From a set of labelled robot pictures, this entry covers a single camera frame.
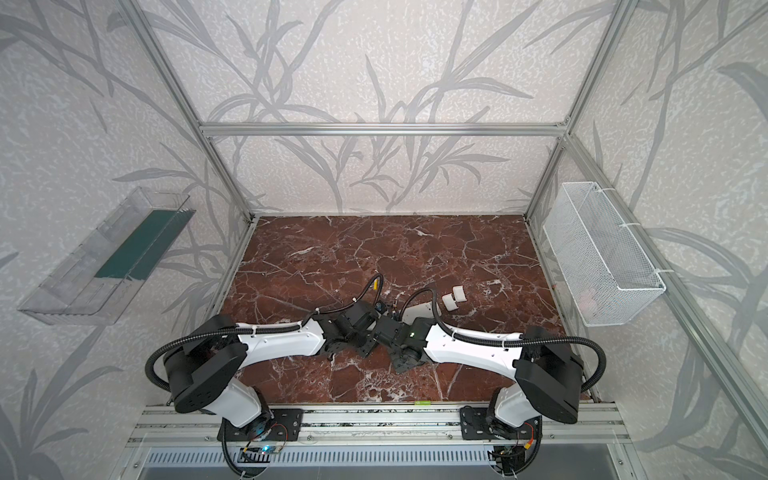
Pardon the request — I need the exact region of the aluminium mounting rail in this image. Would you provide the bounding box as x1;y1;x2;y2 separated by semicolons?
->
127;402;631;447

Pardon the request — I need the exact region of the white battery cover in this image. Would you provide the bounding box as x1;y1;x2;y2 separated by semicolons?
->
442;294;458;312
452;285;467;303

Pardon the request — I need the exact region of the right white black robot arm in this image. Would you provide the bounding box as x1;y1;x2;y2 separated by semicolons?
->
367;316;607;432

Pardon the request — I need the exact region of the aluminium frame crossbar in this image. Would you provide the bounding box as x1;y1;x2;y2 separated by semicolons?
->
200;122;566;137

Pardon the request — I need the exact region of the white wire mesh basket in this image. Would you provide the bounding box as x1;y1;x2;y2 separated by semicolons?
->
543;182;666;327

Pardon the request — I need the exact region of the white remote control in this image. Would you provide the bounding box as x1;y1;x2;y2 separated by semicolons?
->
401;303;434;324

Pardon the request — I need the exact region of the clear plastic wall bin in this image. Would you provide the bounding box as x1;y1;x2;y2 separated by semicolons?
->
18;187;196;326

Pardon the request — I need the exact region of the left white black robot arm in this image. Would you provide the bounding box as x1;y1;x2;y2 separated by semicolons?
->
145;300;387;441

